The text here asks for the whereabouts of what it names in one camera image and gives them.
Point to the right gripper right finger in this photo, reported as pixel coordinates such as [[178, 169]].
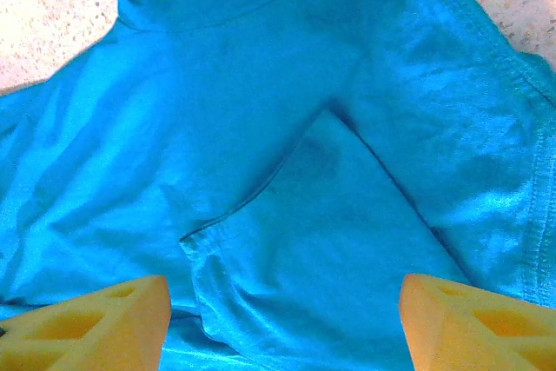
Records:
[[469, 332]]

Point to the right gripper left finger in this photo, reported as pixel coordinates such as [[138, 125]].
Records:
[[87, 332]]

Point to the blue t-shirt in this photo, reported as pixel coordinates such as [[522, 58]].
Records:
[[260, 84]]

